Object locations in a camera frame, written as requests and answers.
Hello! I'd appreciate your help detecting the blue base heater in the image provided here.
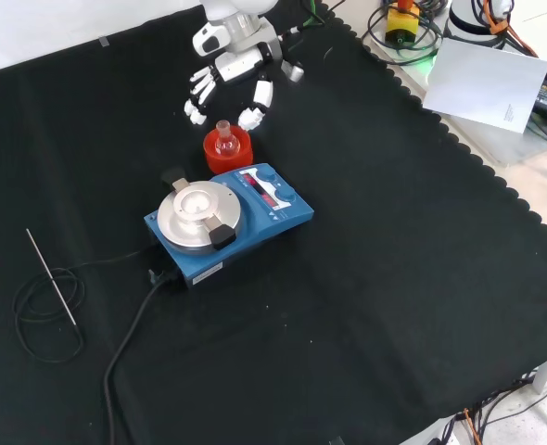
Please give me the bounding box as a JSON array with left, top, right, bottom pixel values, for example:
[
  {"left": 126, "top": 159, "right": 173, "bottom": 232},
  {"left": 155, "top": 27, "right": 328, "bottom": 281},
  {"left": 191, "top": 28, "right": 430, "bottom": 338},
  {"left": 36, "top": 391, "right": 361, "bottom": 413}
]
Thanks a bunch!
[{"left": 143, "top": 162, "right": 315, "bottom": 289}]

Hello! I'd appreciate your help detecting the thin metal probe rod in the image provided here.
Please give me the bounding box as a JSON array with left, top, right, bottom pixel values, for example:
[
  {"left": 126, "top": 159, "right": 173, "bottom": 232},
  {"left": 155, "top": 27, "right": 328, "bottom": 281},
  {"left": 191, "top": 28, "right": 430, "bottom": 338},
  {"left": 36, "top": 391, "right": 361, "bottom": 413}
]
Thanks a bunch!
[{"left": 25, "top": 228, "right": 78, "bottom": 325}]

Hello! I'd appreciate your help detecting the black floor cable bundle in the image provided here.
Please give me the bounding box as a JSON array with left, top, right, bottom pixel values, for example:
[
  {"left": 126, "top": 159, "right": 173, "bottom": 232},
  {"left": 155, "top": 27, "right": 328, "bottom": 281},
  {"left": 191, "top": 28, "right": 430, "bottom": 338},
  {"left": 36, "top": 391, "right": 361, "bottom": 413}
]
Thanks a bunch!
[{"left": 439, "top": 375, "right": 547, "bottom": 445}]

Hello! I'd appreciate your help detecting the green hand cable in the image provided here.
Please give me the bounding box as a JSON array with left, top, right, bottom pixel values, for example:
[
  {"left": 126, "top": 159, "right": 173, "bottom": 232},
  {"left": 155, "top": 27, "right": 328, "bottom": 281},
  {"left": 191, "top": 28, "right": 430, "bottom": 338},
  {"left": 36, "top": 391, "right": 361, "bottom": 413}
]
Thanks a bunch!
[{"left": 300, "top": 0, "right": 325, "bottom": 27}]

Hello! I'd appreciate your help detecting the orange flask support ring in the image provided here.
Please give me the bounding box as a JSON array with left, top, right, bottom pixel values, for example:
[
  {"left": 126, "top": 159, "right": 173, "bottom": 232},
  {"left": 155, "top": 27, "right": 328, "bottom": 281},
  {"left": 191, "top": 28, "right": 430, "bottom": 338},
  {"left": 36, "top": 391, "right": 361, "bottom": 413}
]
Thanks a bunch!
[{"left": 202, "top": 127, "right": 255, "bottom": 175}]

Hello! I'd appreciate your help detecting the orange floor cable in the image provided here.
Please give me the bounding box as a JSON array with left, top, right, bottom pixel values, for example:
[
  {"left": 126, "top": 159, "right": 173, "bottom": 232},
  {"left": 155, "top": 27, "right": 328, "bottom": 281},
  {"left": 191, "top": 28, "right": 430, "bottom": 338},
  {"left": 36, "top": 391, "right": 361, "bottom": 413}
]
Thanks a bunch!
[{"left": 463, "top": 407, "right": 483, "bottom": 445}]

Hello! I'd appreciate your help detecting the black hand cable with plug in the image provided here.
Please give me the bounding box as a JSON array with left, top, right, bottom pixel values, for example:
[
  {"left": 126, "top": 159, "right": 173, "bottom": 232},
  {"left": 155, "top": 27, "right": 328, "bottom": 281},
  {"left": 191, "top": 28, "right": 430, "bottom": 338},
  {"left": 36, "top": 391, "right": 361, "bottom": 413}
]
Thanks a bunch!
[{"left": 276, "top": 0, "right": 349, "bottom": 41}]

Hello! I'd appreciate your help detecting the clear round-bottom flask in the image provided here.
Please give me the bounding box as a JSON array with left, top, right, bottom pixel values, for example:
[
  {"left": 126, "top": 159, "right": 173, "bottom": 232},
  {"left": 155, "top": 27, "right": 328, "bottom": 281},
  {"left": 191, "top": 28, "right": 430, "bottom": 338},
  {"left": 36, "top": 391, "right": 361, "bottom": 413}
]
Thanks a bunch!
[{"left": 214, "top": 120, "right": 242, "bottom": 159}]

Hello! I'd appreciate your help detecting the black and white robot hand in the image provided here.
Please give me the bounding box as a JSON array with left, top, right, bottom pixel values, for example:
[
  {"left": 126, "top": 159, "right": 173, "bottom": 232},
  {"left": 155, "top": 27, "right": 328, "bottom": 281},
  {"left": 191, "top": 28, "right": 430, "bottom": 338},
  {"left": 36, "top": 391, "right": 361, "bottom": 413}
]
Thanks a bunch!
[{"left": 184, "top": 28, "right": 305, "bottom": 132}]

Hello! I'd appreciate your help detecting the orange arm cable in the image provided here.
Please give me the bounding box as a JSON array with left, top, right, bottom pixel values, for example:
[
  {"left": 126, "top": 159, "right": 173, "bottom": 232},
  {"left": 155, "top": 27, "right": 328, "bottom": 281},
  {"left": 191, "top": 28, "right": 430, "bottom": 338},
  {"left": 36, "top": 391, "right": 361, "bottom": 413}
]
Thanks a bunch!
[{"left": 484, "top": 0, "right": 541, "bottom": 59}]

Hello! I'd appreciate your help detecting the thin black probe cable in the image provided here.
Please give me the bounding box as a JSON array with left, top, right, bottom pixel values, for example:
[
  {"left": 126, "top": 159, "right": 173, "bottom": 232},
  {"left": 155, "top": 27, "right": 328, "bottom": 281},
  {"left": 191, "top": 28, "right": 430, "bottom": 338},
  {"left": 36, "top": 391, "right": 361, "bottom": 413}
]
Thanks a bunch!
[{"left": 13, "top": 249, "right": 145, "bottom": 363}]

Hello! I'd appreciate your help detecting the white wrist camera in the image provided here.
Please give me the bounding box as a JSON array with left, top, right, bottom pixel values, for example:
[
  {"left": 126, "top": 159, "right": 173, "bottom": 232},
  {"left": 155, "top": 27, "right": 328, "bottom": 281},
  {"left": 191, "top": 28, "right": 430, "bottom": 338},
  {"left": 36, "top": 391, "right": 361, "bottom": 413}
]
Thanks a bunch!
[{"left": 192, "top": 22, "right": 228, "bottom": 57}]

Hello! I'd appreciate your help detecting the yellow stop button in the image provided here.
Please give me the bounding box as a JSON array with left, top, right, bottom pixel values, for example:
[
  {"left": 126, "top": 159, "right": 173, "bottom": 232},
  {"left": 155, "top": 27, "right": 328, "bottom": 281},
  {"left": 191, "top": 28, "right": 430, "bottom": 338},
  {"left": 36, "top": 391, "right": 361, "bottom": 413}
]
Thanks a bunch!
[{"left": 384, "top": 0, "right": 422, "bottom": 47}]

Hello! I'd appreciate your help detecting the black bench cloth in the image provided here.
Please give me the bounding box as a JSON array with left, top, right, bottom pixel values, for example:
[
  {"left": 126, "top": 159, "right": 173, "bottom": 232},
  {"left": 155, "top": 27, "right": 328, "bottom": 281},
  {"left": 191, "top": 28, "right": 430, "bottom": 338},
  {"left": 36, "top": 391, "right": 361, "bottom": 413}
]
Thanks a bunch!
[{"left": 0, "top": 0, "right": 547, "bottom": 445}]

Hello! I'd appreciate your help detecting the white paper sheet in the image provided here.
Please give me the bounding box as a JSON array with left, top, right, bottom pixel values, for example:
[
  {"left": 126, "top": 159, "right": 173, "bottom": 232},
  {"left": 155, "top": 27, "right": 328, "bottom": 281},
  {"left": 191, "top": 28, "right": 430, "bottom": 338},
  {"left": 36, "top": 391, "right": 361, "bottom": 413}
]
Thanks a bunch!
[{"left": 421, "top": 37, "right": 547, "bottom": 135}]

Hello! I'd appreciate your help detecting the thick black power cable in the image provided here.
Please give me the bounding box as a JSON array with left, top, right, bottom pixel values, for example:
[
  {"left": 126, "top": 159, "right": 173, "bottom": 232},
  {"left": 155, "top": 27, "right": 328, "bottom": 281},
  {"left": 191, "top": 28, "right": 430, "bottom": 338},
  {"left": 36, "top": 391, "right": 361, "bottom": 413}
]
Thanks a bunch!
[{"left": 103, "top": 268, "right": 182, "bottom": 445}]

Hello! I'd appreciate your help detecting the black coiled cable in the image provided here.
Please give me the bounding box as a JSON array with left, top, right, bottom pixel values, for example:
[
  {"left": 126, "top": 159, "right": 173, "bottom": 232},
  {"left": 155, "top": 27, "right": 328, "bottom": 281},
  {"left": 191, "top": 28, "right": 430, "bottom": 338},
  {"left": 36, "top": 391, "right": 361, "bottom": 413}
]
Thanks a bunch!
[{"left": 365, "top": 0, "right": 444, "bottom": 66}]

